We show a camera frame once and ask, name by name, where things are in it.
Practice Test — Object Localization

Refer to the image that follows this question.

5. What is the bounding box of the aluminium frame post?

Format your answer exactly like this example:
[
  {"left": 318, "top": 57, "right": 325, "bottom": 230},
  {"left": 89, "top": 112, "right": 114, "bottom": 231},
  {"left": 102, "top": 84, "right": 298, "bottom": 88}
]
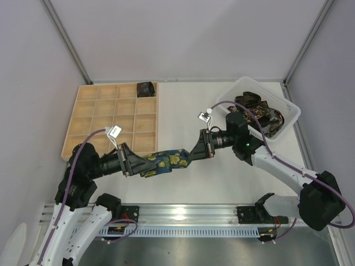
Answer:
[
  {"left": 283, "top": 0, "right": 337, "bottom": 86},
  {"left": 40, "top": 0, "right": 93, "bottom": 85}
]

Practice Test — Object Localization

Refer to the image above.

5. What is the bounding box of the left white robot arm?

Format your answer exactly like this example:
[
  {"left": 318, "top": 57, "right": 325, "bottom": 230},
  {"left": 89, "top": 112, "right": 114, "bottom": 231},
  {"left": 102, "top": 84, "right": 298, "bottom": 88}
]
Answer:
[{"left": 30, "top": 142, "right": 155, "bottom": 265}]

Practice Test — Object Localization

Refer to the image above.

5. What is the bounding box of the left aluminium frame post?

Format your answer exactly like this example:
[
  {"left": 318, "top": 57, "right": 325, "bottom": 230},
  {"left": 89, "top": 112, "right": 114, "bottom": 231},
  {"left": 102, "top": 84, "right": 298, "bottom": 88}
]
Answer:
[{"left": 40, "top": 0, "right": 93, "bottom": 85}]

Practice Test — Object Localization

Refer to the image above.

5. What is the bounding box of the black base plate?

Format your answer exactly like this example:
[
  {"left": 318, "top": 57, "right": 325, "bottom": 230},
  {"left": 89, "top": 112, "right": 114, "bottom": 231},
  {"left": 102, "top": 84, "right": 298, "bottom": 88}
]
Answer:
[
  {"left": 236, "top": 205, "right": 289, "bottom": 224},
  {"left": 111, "top": 204, "right": 140, "bottom": 222}
]

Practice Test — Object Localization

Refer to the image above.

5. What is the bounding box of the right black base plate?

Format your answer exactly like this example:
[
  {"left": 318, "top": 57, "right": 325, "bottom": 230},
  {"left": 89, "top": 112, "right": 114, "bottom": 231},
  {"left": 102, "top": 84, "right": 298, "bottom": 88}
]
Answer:
[{"left": 236, "top": 205, "right": 289, "bottom": 224}]

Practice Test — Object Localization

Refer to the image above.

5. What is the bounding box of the white plastic basket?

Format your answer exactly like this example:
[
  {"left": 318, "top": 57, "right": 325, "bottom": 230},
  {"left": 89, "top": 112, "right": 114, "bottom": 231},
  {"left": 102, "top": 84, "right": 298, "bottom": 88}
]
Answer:
[{"left": 216, "top": 76, "right": 301, "bottom": 144}]

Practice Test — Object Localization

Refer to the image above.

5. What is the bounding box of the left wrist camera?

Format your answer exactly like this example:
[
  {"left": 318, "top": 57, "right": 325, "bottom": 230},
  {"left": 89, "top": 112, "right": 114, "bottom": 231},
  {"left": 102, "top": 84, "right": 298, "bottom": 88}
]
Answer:
[{"left": 105, "top": 125, "right": 122, "bottom": 150}]

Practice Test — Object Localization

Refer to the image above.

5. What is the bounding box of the blue yellow floral tie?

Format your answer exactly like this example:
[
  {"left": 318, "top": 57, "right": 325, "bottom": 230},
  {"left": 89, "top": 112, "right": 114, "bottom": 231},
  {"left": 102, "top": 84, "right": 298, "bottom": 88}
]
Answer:
[{"left": 140, "top": 149, "right": 191, "bottom": 178}]

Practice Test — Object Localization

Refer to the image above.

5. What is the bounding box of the aluminium mounting rail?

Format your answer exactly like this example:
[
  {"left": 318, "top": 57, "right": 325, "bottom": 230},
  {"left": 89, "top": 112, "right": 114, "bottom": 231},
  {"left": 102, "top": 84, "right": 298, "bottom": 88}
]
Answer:
[{"left": 39, "top": 203, "right": 300, "bottom": 228}]

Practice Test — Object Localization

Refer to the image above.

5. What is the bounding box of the dark striped tie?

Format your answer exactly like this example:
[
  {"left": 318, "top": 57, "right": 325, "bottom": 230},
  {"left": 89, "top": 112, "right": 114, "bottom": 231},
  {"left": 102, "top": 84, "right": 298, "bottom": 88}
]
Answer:
[{"left": 255, "top": 108, "right": 285, "bottom": 138}]

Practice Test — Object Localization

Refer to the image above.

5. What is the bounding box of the right aluminium frame post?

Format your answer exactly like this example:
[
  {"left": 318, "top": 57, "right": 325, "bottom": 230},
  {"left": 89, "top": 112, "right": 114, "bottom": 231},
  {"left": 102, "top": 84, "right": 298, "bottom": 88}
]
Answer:
[{"left": 283, "top": 0, "right": 337, "bottom": 86}]

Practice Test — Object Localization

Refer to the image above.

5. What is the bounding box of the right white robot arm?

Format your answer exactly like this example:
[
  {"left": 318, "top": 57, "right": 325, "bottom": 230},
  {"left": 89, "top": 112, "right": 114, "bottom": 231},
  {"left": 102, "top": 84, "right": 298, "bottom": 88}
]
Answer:
[{"left": 188, "top": 112, "right": 346, "bottom": 231}]

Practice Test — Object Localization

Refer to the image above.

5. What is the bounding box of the rolled dark tie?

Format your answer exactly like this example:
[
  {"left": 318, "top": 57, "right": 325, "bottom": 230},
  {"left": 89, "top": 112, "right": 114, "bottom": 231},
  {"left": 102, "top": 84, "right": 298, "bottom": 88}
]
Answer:
[{"left": 136, "top": 81, "right": 155, "bottom": 98}]

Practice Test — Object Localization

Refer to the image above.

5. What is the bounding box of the wooden compartment tray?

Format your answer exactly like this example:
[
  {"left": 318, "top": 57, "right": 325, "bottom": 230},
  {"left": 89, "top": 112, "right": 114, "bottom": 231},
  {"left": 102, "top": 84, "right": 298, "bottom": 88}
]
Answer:
[{"left": 61, "top": 82, "right": 159, "bottom": 161}]

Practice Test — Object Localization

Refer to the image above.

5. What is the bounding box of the white slotted cable duct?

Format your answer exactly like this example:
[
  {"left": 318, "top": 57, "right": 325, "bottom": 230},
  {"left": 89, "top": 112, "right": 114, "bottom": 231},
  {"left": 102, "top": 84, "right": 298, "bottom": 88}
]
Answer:
[{"left": 97, "top": 226, "right": 260, "bottom": 238}]

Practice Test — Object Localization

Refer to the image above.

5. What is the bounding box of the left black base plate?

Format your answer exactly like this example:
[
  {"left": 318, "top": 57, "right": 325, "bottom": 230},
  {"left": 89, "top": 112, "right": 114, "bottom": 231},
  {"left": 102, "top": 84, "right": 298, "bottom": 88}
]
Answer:
[{"left": 111, "top": 204, "right": 140, "bottom": 222}]

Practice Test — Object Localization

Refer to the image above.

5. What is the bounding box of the brown patterned tie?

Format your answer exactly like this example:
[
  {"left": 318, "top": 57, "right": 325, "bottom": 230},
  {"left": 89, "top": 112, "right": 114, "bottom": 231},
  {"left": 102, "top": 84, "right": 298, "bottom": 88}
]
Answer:
[{"left": 227, "top": 91, "right": 271, "bottom": 127}]

